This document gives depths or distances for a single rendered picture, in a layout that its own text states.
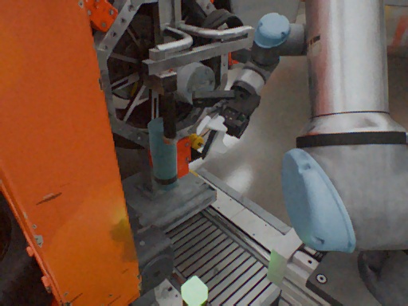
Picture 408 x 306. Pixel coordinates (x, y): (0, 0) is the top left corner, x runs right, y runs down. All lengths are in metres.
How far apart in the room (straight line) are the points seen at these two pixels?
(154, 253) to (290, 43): 0.73
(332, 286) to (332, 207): 0.21
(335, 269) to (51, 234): 0.45
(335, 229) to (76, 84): 0.37
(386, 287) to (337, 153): 0.23
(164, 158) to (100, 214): 0.50
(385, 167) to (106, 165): 0.40
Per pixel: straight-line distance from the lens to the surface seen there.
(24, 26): 0.44
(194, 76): 0.97
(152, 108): 1.23
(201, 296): 0.67
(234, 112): 0.78
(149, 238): 1.09
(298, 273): 0.60
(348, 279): 0.54
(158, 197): 1.50
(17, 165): 0.49
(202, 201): 1.58
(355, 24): 0.39
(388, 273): 0.51
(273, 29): 0.77
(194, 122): 1.26
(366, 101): 0.37
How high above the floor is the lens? 1.23
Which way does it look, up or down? 34 degrees down
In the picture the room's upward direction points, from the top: straight up
